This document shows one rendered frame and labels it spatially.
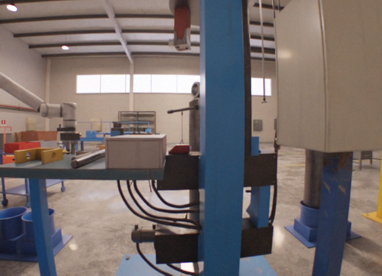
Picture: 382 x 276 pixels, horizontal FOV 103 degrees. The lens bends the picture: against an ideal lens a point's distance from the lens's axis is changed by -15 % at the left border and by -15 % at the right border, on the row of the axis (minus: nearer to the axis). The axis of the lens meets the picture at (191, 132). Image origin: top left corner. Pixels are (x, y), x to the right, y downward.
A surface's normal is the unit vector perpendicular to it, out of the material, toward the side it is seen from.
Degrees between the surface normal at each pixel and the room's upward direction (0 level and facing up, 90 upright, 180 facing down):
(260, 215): 90
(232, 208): 90
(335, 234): 90
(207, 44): 90
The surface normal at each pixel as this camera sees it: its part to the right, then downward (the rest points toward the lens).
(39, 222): 0.10, 0.02
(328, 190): -1.00, 0.00
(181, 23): -0.27, 0.02
